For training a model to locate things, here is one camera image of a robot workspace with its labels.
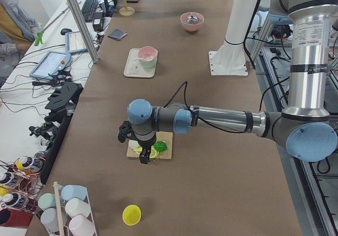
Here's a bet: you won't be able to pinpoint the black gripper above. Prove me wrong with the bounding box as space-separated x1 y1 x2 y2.
136 133 156 164

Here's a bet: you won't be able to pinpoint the small pink bowl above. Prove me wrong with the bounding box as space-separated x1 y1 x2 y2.
138 46 158 58

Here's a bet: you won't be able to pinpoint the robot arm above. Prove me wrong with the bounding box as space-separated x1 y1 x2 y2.
118 0 337 164

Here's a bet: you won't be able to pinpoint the large pink bowl with ice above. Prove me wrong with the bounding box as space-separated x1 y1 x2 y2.
180 12 204 32

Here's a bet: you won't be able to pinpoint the lemon slice front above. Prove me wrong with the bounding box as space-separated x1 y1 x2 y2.
149 149 159 159

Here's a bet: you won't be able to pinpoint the white steamed bun toy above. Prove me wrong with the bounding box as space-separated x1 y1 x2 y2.
128 140 139 149

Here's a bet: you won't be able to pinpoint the green lime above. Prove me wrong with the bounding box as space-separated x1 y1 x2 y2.
153 141 167 153

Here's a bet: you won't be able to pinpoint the wooden cutting board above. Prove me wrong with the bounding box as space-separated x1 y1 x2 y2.
126 131 173 160

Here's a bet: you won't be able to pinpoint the yellow plastic cup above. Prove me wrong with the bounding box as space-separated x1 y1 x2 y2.
122 204 142 226

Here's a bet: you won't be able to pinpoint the grey folded cloth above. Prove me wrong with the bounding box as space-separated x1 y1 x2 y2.
108 28 127 41

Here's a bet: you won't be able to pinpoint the black keyboard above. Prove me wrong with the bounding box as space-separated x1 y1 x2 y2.
81 0 99 22

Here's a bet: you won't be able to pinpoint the stacked green bowls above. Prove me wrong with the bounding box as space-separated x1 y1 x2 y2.
139 58 157 69

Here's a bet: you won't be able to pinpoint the cream serving tray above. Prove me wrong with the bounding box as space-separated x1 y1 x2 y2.
124 48 156 78

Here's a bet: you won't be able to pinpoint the cup rack with pastel cups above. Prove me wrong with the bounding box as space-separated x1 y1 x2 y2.
37 182 98 235

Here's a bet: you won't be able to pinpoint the black tool stand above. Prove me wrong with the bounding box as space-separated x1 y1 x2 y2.
29 82 83 185

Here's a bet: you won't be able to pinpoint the teach pendant far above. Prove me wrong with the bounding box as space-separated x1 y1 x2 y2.
65 31 87 54

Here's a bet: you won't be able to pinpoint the teach pendant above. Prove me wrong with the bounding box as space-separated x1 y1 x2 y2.
29 51 71 80
65 31 87 54

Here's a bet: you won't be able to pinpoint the computer mouse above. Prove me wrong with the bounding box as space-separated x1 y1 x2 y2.
60 28 72 35

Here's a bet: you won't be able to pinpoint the bottles in copper rack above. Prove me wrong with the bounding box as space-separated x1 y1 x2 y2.
1 156 44 229

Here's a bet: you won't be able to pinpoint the teach pendant near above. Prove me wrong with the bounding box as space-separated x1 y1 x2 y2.
29 51 71 80

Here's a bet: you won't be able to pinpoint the person in grey jacket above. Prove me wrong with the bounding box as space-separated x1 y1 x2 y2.
1 0 41 68

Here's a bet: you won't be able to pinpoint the aluminium frame post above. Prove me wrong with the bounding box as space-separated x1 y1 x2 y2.
67 0 99 63

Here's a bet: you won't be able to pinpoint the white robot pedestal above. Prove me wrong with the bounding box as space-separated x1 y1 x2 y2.
209 0 258 76

